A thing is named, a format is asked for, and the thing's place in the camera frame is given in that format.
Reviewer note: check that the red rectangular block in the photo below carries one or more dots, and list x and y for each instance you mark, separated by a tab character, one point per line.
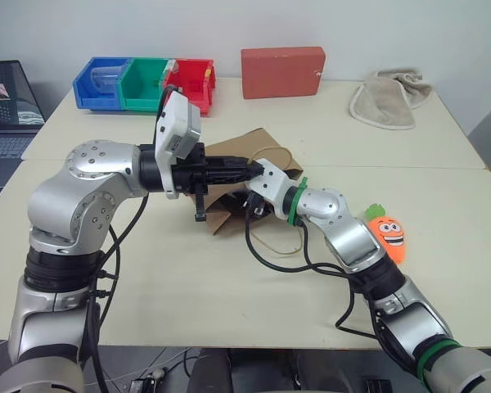
282	73

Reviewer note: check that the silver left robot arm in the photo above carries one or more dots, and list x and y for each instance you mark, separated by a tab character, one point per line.
65	196

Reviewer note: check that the black laptop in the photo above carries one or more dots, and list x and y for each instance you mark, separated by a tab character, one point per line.
4	102

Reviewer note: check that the green plastic storage bin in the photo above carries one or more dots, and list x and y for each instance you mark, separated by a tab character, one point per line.
141	98

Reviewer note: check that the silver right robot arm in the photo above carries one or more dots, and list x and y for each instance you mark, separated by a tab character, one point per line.
352	241

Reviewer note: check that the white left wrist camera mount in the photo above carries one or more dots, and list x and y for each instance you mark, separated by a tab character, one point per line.
180	123

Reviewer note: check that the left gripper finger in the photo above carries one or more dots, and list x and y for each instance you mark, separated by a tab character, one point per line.
229	162
233	174

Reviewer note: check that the brown paper bag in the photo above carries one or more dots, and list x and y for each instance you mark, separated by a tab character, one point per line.
229	149

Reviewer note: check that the orange carrot plush toy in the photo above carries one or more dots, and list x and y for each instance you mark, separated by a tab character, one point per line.
388	235

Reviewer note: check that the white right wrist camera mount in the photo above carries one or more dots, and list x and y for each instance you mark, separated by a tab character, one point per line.
270	182

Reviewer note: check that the red plastic storage bin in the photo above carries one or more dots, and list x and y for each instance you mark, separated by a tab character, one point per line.
194	90

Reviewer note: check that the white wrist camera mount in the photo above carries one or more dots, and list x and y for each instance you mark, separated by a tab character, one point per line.
270	182
180	123

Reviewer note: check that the blue plastic storage bin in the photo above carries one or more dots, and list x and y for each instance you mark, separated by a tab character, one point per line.
84	96

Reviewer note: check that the beige towel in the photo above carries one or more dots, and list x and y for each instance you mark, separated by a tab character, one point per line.
382	104

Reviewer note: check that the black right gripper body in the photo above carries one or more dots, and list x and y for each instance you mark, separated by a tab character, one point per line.
255	206

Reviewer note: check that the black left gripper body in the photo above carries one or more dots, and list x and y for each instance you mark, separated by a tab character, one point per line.
190	174

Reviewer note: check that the clear plastic cup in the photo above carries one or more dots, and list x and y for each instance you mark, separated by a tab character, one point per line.
104	79

